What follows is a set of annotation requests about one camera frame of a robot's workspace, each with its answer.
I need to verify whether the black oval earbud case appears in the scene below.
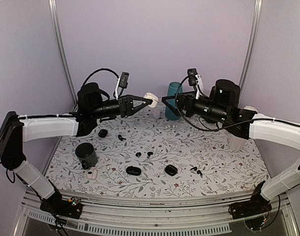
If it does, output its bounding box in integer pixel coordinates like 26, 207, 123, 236
126, 166, 141, 176

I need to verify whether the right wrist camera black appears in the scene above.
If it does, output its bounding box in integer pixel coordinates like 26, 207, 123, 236
187, 68, 206, 99

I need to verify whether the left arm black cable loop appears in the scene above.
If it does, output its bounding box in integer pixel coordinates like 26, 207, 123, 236
82, 68, 121, 87

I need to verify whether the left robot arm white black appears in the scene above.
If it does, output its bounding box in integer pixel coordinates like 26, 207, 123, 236
0, 82, 158, 213

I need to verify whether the aluminium frame post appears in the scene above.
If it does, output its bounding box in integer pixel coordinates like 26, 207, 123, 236
48, 0, 77, 104
239, 0, 263, 90

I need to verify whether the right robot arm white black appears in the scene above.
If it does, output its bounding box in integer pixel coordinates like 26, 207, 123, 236
162, 79, 300, 214

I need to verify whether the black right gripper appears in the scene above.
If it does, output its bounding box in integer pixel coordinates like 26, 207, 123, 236
163, 90, 229, 123

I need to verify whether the front aluminium rail base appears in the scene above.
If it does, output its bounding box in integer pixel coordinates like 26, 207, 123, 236
14, 190, 300, 236

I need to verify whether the teal tall cup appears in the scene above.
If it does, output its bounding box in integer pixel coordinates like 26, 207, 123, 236
164, 82, 183, 121

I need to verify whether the black earbud pair back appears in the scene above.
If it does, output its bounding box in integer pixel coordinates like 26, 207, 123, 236
118, 135, 126, 141

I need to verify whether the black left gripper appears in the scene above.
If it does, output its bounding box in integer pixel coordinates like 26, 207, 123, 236
91, 94, 151, 119

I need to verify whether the white earbud case front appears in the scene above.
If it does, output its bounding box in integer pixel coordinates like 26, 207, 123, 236
86, 169, 98, 180

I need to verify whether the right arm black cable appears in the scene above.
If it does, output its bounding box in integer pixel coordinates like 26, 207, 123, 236
175, 75, 253, 132

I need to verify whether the small black earbud case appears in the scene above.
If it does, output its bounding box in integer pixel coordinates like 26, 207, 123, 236
98, 129, 108, 138

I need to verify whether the dark grey mug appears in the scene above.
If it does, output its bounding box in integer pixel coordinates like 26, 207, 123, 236
75, 143, 98, 170

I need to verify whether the black open earbud case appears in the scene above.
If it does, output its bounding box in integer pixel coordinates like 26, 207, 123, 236
164, 164, 178, 176

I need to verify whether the white earbud case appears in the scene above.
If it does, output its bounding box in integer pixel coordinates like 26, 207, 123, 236
153, 110, 161, 119
86, 169, 98, 180

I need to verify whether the white airpods charging case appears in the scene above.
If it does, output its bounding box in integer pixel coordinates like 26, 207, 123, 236
143, 92, 159, 108

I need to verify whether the left aluminium frame post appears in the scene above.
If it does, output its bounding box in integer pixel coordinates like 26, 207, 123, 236
48, 0, 77, 104

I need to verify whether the right aluminium frame post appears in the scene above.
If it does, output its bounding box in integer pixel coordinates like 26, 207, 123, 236
239, 0, 263, 90

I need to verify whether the white ribbed vase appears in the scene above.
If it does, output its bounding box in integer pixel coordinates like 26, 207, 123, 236
228, 106, 258, 151

